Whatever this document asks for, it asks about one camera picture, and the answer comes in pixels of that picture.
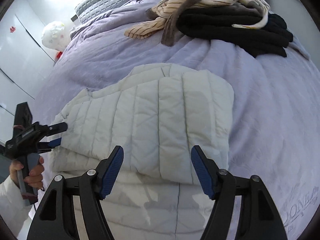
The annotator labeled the cream quilted down jacket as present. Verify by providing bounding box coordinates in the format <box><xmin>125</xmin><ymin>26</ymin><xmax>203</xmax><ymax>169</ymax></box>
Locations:
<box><xmin>47</xmin><ymin>63</ymin><xmax>234</xmax><ymax>239</ymax></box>

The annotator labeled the white sleeve left forearm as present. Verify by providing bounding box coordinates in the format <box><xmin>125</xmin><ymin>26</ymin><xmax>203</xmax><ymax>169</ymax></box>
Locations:
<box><xmin>0</xmin><ymin>176</ymin><xmax>33</xmax><ymax>236</ymax></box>

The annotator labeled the person left hand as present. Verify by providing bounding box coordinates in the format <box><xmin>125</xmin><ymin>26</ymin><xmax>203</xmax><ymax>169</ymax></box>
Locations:
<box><xmin>9</xmin><ymin>157</ymin><xmax>44</xmax><ymax>190</ymax></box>

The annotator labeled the red gift box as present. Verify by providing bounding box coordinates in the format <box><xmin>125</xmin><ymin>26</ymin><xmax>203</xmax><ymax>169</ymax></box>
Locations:
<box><xmin>55</xmin><ymin>51</ymin><xmax>62</xmax><ymax>60</ymax></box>

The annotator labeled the white wardrobe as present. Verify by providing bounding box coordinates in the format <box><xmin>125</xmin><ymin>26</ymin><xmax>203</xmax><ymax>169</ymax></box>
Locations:
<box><xmin>1</xmin><ymin>0</ymin><xmax>55</xmax><ymax>142</ymax></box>

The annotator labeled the white floral plastic bag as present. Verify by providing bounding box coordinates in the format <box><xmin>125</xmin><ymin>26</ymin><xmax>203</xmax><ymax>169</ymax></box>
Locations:
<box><xmin>41</xmin><ymin>21</ymin><xmax>71</xmax><ymax>52</ymax></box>

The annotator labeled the lavender plush bed blanket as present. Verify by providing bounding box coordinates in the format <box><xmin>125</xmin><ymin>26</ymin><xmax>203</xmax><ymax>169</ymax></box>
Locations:
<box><xmin>30</xmin><ymin>0</ymin><xmax>319</xmax><ymax>239</ymax></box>

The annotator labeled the grey quilted headboard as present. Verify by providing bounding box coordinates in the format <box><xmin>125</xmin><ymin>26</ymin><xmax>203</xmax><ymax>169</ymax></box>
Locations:
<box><xmin>75</xmin><ymin>0</ymin><xmax>138</xmax><ymax>24</ymax></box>

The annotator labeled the black garment pile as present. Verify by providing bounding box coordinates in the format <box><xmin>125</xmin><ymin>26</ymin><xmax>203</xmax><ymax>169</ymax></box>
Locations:
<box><xmin>176</xmin><ymin>3</ymin><xmax>293</xmax><ymax>57</ymax></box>

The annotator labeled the beige striped garment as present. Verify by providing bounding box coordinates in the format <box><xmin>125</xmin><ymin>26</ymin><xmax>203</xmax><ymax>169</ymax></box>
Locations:
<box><xmin>124</xmin><ymin>0</ymin><xmax>270</xmax><ymax>47</ymax></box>

